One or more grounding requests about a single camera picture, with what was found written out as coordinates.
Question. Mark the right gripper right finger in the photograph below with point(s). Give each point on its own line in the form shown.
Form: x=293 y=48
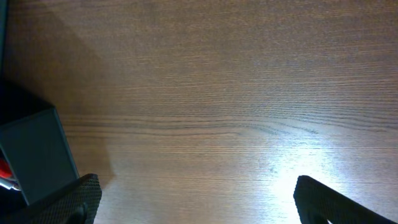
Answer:
x=318 y=204

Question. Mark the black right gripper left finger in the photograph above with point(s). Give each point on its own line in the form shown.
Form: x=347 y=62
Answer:
x=76 y=202

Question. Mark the black box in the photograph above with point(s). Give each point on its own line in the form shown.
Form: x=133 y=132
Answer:
x=35 y=71

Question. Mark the red handled cutting pliers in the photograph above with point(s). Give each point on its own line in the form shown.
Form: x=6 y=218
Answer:
x=5 y=171

